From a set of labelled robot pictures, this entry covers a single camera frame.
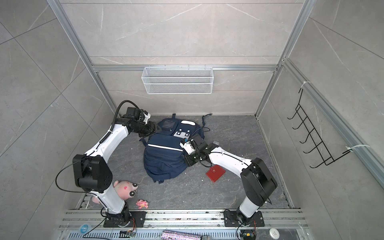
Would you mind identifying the red wallet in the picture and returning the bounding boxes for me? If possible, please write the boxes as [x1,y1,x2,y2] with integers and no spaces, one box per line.
[206,165,226,183]

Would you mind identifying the navy blue student backpack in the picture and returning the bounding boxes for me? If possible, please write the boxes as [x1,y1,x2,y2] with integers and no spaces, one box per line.
[140,114,206,184]

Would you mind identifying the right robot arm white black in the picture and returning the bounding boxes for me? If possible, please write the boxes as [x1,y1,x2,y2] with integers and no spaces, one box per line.
[180,135,278,227]

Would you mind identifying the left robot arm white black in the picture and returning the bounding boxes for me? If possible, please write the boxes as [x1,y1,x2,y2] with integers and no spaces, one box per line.
[71,101,159,227]

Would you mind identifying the pink plush pig toy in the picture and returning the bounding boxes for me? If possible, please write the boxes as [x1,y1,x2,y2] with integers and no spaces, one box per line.
[111,181,139,201]

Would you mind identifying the small pink toy figure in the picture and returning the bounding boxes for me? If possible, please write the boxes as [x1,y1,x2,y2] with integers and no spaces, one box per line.
[136,200,149,209]

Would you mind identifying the glittery purple pouch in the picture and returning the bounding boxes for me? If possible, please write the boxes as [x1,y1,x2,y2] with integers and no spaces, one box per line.
[161,230,202,240]

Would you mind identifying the white round button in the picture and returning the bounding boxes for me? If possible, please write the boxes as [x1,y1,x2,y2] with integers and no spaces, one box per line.
[269,228,281,240]

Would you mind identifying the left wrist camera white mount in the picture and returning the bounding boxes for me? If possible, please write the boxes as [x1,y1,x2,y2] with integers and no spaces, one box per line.
[143,111,151,124]

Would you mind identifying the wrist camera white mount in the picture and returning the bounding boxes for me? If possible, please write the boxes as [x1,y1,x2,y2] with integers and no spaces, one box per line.
[143,111,151,124]
[180,139,196,155]

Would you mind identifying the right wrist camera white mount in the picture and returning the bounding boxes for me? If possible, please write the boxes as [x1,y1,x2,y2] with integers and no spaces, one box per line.
[180,139,196,155]

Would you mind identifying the white wire mesh basket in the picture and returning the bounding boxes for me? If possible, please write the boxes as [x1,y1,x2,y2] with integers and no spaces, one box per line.
[142,67,214,95]

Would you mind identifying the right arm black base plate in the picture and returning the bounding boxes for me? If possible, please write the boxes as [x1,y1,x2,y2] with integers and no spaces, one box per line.
[223,209,265,228]

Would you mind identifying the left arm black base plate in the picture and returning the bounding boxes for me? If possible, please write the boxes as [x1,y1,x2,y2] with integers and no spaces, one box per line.
[103,211,147,228]

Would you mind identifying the black wire hook rack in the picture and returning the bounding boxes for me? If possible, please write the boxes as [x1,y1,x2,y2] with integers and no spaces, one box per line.
[287,89,353,169]

